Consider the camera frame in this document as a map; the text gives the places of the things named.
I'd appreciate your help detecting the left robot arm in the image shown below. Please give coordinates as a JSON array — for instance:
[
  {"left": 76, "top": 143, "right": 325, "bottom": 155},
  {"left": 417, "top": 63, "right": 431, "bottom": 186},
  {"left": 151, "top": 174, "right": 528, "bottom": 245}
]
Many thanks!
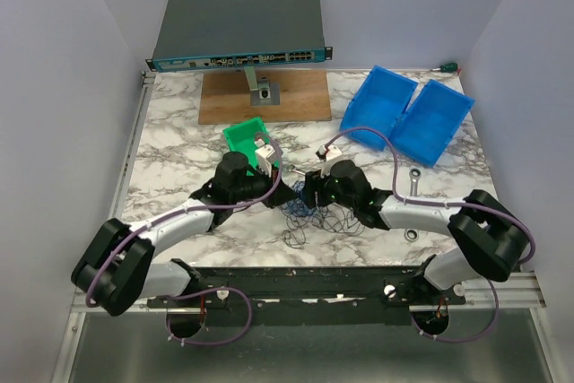
[{"left": 71, "top": 144, "right": 295, "bottom": 317}]

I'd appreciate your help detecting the left blue plastic bin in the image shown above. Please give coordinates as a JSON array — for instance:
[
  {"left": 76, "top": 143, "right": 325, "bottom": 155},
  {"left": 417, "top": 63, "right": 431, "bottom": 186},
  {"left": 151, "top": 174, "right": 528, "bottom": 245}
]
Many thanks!
[{"left": 340, "top": 66, "right": 417, "bottom": 138}]

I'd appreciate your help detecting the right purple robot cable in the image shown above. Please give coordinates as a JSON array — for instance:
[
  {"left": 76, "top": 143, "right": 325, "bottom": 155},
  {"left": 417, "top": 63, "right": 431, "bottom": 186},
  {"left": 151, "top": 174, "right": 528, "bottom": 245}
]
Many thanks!
[{"left": 322, "top": 126, "right": 537, "bottom": 344}]

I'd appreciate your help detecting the silver combination wrench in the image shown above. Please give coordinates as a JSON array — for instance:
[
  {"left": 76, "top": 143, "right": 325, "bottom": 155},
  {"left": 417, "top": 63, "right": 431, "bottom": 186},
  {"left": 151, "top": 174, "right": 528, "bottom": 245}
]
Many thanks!
[{"left": 287, "top": 165, "right": 306, "bottom": 177}]

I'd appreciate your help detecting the black cable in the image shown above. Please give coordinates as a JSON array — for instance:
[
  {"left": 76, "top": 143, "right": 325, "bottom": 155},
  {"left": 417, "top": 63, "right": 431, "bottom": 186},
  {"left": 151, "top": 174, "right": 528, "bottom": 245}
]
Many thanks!
[{"left": 281, "top": 203, "right": 367, "bottom": 249}]

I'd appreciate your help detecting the right blue plastic bin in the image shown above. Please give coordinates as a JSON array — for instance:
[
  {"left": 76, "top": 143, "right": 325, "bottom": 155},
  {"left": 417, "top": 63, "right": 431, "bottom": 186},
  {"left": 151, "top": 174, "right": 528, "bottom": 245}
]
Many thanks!
[{"left": 390, "top": 80, "right": 474, "bottom": 167}]

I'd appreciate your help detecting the blue cable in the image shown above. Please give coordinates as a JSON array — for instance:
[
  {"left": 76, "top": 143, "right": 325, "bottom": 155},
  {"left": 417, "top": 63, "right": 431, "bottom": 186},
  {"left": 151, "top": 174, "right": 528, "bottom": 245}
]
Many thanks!
[{"left": 280, "top": 180, "right": 315, "bottom": 221}]

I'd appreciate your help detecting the silver ratchet wrench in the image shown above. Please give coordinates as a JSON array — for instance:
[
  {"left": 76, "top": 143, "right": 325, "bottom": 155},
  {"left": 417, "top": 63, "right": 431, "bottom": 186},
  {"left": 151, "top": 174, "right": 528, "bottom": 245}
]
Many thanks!
[{"left": 404, "top": 168, "right": 421, "bottom": 242}]

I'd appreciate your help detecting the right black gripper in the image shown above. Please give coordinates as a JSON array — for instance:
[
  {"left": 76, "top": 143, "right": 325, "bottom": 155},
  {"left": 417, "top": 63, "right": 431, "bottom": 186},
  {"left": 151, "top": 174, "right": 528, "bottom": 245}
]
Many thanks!
[{"left": 298, "top": 166, "right": 357, "bottom": 211}]

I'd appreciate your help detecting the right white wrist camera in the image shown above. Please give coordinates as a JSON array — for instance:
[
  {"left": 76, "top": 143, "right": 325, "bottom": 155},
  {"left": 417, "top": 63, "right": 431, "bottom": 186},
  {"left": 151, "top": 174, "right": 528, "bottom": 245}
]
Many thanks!
[{"left": 316, "top": 144, "right": 344, "bottom": 177}]

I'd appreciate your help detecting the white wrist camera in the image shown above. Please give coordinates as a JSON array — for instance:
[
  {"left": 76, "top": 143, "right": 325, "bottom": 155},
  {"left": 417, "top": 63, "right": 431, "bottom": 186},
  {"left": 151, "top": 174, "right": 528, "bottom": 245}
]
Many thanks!
[
  {"left": 254, "top": 133, "right": 278, "bottom": 178},
  {"left": 316, "top": 144, "right": 344, "bottom": 177}
]

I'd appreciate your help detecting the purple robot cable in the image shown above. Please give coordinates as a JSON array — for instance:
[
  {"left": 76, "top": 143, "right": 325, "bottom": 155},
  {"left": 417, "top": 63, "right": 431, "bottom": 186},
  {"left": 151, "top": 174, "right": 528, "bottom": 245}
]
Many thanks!
[
  {"left": 84, "top": 131, "right": 283, "bottom": 348},
  {"left": 322, "top": 126, "right": 537, "bottom": 344}
]

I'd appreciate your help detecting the aluminium frame rail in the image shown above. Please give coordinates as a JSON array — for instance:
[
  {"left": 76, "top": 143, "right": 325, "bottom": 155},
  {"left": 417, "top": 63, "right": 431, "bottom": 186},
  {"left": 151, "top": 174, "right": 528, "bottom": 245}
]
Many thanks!
[{"left": 71, "top": 271, "right": 547, "bottom": 312}]

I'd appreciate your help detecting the grey metal stand bracket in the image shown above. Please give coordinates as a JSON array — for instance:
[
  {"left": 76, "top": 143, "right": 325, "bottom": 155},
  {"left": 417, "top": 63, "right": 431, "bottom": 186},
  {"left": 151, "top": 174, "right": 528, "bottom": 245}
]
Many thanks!
[{"left": 244, "top": 66, "right": 281, "bottom": 107}]

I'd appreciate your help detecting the green plastic bin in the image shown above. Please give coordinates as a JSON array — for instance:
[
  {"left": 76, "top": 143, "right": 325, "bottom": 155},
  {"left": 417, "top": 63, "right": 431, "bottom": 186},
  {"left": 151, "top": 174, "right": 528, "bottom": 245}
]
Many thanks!
[{"left": 220, "top": 118, "right": 282, "bottom": 178}]

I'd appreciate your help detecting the wooden base board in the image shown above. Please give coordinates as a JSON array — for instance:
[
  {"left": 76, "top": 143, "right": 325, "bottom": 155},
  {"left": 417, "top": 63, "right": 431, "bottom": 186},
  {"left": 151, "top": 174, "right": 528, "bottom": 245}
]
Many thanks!
[{"left": 198, "top": 69, "right": 332, "bottom": 125}]

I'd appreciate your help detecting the grey network switch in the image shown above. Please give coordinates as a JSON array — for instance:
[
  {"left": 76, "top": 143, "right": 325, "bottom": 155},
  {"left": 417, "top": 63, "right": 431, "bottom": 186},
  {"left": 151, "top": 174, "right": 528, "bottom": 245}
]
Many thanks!
[{"left": 146, "top": 0, "right": 333, "bottom": 73}]

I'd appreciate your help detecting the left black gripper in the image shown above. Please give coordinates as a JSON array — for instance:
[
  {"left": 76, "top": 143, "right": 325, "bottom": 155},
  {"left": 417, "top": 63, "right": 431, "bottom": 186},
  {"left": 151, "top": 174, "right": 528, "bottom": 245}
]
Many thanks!
[{"left": 231, "top": 162, "right": 298, "bottom": 209}]

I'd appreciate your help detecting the blue plastic bin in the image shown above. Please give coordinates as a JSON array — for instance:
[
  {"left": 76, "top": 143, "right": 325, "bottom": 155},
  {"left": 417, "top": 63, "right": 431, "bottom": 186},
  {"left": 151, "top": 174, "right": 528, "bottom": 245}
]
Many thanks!
[
  {"left": 390, "top": 80, "right": 474, "bottom": 167},
  {"left": 340, "top": 66, "right": 417, "bottom": 138}
]

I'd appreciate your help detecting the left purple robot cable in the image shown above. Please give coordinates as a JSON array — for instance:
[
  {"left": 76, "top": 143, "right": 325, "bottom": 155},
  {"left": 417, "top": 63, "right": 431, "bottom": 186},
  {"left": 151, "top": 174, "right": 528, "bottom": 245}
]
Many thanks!
[{"left": 84, "top": 131, "right": 283, "bottom": 348}]

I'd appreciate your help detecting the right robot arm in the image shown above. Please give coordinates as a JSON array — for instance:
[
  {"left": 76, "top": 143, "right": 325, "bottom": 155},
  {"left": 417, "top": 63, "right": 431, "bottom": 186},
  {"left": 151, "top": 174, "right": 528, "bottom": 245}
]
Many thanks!
[{"left": 301, "top": 160, "right": 535, "bottom": 304}]

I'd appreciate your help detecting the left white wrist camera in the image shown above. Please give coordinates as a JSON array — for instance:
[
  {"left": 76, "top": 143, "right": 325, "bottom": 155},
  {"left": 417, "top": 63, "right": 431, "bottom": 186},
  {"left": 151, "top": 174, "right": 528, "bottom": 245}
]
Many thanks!
[{"left": 254, "top": 133, "right": 278, "bottom": 178}]

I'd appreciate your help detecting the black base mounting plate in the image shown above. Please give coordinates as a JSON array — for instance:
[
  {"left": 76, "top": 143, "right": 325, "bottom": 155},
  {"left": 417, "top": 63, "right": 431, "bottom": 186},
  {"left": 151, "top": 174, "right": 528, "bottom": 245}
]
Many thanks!
[{"left": 147, "top": 265, "right": 465, "bottom": 326}]

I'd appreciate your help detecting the green handled screwdriver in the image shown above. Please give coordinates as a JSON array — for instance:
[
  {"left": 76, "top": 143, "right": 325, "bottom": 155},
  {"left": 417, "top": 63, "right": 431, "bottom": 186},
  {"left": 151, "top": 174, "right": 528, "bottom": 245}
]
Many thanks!
[{"left": 431, "top": 62, "right": 461, "bottom": 74}]

